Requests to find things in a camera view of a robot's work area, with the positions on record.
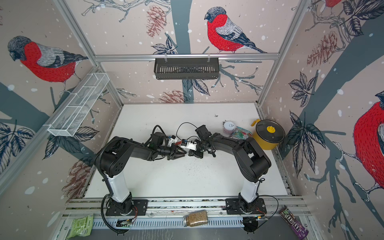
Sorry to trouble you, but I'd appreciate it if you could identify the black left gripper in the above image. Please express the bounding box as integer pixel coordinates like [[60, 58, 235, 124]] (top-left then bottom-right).
[[157, 144, 187, 161]]

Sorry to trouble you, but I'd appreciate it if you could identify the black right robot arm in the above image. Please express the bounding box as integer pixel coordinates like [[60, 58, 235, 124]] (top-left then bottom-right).
[[188, 125, 272, 215]]

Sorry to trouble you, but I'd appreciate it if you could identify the glass jar with grains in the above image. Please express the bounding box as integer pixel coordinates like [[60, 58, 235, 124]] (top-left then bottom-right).
[[183, 210, 209, 227]]

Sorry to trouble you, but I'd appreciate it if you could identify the green candy packet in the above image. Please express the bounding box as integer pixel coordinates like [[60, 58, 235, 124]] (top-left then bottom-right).
[[230, 127, 253, 140]]

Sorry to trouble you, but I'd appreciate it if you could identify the black wire basket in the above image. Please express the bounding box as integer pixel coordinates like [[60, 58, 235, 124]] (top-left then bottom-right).
[[154, 58, 220, 80]]

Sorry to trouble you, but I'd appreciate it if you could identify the purple candy bar pack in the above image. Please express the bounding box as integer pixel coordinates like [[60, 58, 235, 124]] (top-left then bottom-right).
[[279, 206, 309, 240]]

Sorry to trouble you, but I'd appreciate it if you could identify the white wire shelf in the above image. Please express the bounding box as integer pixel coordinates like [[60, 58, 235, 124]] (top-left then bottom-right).
[[48, 73, 110, 137]]

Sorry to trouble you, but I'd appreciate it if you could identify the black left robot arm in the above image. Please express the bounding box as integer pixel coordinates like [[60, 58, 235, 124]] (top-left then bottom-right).
[[95, 125, 187, 235]]

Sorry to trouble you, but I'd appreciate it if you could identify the yellow toy pot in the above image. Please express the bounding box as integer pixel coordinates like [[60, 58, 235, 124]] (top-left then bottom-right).
[[251, 119, 286, 150]]

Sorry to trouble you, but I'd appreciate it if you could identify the green snack bag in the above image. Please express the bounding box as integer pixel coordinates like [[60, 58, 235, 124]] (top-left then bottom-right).
[[67, 214, 94, 239]]

